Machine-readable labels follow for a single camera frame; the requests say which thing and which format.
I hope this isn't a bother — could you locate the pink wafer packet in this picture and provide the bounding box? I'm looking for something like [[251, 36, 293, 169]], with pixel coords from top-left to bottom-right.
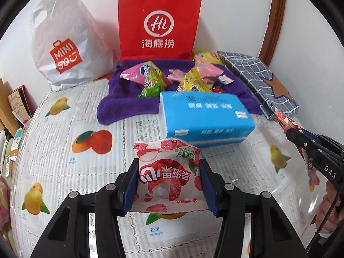
[[167, 56, 225, 85]]

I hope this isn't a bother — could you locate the yellow snack bag behind towel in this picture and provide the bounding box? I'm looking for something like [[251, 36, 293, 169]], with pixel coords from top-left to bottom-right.
[[192, 49, 223, 65]]

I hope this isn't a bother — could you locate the lychee candy bag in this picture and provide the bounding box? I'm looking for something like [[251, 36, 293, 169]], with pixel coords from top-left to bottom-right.
[[131, 139, 207, 214]]

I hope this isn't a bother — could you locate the red paper shopping bag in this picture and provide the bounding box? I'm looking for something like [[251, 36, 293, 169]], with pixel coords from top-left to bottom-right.
[[118, 0, 202, 60]]

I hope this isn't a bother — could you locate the wooden side shelf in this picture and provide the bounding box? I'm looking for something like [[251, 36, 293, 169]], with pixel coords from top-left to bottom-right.
[[1, 80, 24, 137]]

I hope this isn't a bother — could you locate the brown door frame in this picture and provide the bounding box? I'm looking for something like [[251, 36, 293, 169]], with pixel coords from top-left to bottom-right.
[[259, 0, 286, 66]]

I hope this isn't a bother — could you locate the right hand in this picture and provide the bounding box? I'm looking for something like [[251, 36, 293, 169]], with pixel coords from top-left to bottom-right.
[[314, 178, 344, 234]]

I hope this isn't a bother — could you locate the yellow snack packet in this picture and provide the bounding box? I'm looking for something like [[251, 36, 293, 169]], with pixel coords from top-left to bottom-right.
[[177, 68, 211, 93]]

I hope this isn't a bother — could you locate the green snack bag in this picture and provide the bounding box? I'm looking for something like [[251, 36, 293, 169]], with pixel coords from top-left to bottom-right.
[[139, 71, 167, 97]]

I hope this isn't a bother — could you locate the pink yellow snack bag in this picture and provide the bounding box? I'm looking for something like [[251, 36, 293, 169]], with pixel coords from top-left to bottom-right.
[[119, 60, 169, 85]]

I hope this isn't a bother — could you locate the small pink candy packet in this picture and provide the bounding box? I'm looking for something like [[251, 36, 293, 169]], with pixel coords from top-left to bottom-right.
[[216, 75, 234, 86]]

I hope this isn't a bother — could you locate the white Miniso plastic bag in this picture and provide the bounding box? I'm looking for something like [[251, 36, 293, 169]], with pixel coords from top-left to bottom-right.
[[29, 0, 115, 91]]

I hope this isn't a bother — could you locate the grey checkered fabric box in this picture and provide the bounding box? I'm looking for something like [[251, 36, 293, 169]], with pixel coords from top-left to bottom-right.
[[218, 51, 300, 120]]

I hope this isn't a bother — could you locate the blue tissue pack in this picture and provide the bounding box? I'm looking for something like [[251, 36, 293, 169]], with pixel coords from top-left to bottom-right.
[[159, 91, 255, 147]]

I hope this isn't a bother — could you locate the red candy packet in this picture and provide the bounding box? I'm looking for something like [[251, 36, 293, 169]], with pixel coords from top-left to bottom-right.
[[275, 111, 320, 192]]

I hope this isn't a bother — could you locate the purple towel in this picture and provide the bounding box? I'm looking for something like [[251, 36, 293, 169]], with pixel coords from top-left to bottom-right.
[[97, 59, 263, 125]]

